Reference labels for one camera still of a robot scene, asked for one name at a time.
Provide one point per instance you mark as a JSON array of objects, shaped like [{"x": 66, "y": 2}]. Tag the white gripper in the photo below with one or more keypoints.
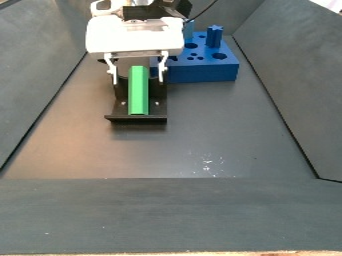
[{"x": 110, "y": 35}]

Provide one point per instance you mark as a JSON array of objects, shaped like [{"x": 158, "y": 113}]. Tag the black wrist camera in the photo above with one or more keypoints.
[{"x": 142, "y": 9}]

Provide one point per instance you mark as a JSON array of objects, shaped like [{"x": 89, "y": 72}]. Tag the blue shape sorter board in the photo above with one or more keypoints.
[{"x": 202, "y": 64}]

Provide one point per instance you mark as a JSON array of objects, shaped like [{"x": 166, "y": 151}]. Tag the black curved cradle stand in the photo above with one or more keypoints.
[{"x": 157, "y": 97}]

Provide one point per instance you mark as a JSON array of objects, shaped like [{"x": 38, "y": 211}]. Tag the green hexagon block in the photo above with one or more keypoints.
[{"x": 138, "y": 91}]

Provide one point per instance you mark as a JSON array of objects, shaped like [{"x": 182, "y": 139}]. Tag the light blue cylinder block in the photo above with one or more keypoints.
[{"x": 189, "y": 30}]

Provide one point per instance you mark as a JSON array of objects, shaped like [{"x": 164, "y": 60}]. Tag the dark blue star block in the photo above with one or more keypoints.
[{"x": 214, "y": 36}]

